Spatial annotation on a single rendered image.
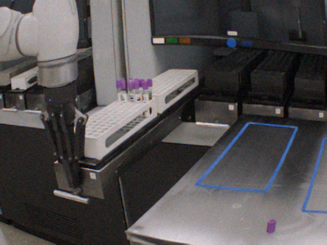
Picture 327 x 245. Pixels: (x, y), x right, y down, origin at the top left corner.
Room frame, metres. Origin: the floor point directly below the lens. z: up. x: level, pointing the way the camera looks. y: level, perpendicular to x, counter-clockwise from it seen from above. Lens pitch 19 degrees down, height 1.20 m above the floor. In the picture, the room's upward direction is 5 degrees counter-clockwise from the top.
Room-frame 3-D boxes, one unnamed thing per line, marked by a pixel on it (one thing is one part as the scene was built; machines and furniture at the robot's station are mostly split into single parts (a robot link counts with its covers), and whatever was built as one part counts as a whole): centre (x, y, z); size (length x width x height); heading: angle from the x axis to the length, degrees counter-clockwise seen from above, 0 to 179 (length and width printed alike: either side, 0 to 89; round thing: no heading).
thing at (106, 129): (1.05, 0.12, 0.83); 0.30 x 0.10 x 0.06; 154
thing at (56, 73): (0.87, 0.21, 1.03); 0.09 x 0.09 x 0.06
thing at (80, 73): (1.59, 0.31, 0.85); 0.12 x 0.02 x 0.06; 64
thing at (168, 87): (1.33, -0.02, 0.83); 0.30 x 0.10 x 0.06; 154
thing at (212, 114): (1.56, -0.30, 0.78); 0.73 x 0.14 x 0.09; 154
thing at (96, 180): (1.17, 0.06, 0.78); 0.73 x 0.14 x 0.09; 154
